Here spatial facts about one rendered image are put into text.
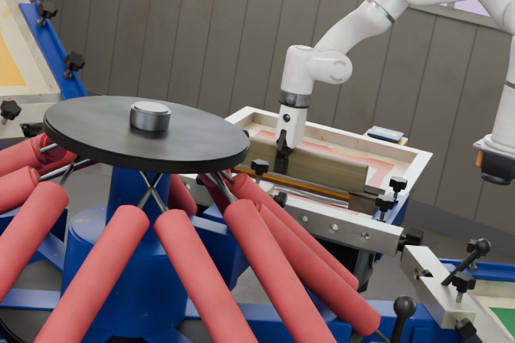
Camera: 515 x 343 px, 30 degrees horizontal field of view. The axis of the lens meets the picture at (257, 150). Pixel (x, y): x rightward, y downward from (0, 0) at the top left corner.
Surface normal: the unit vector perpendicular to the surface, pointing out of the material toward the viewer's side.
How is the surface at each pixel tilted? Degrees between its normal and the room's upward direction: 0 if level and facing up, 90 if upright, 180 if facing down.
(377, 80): 90
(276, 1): 90
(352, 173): 90
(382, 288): 0
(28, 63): 32
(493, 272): 0
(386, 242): 90
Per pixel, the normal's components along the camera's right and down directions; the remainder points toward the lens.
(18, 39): 0.49, -0.62
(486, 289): 0.19, 0.32
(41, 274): 0.17, -0.94
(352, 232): -0.32, 0.23
